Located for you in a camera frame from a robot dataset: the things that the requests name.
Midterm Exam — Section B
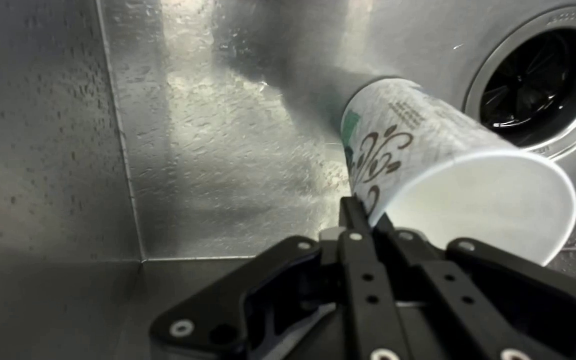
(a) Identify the patterned paper cup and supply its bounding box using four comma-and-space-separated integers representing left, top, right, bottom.
339, 77, 576, 264

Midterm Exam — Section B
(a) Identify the stainless steel sink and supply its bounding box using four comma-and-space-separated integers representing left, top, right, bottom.
0, 0, 576, 360

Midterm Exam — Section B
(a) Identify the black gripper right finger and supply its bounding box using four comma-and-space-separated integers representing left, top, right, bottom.
373, 217, 541, 360

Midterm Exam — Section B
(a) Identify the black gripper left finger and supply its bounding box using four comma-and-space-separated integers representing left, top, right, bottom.
338, 198, 409, 360

